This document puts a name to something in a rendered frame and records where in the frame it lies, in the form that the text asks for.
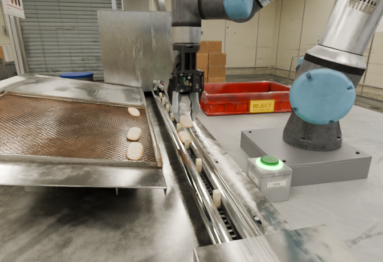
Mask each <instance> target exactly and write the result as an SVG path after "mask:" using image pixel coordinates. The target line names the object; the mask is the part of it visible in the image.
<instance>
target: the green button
mask: <svg viewBox="0 0 383 262"><path fill-rule="evenodd" d="M260 163H261V164H263V165H266V166H278V165H279V160H278V159H277V158H276V157H273V156H269V155H266V156H262V157H261V158H260Z"/></svg>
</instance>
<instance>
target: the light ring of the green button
mask: <svg viewBox="0 0 383 262"><path fill-rule="evenodd" d="M256 164H257V165H258V166H260V167H262V168H264V169H269V170H277V169H280V168H282V166H283V163H282V162H281V161H279V165H278V166H266V165H263V164H261V163H260V158H258V159H257V160H256Z"/></svg>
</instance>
